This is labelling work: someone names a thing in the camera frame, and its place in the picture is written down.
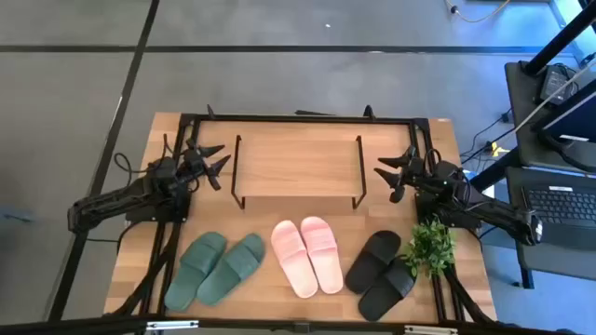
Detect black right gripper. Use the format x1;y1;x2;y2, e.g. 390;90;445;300
372;145;429;190

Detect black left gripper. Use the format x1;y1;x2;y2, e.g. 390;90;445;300
179;138;232;181

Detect wooden shelf with black legs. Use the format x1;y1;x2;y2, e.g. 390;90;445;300
231;134;368;210

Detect small green artificial plant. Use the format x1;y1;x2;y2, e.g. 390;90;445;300
402;218;456;279

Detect dark grey side desk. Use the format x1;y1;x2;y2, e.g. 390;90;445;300
505;60;596;174
506;166;596;289

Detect black laptop keyboard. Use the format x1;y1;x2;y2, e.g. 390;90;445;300
521;183;596;252

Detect black power adapter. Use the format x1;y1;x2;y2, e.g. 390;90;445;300
539;64;572;103

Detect black computer monitor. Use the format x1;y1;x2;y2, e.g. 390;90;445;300
530;78;596;145

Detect black diagonal pole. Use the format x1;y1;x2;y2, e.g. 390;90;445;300
525;0;596;75

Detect black horizontal rig beam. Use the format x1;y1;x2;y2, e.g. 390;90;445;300
0;315;596;335

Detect black floor cables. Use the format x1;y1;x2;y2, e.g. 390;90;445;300
459;109;516;165

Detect black metal table frame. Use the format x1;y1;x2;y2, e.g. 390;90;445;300
104;104;497;327

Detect silver metal bracket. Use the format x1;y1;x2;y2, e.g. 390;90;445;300
402;325;458;335
145;319;200;332

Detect orange floor cable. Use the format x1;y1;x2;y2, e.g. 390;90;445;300
444;0;511;23

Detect white thin cable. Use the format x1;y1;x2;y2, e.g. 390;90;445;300
514;58;596;134

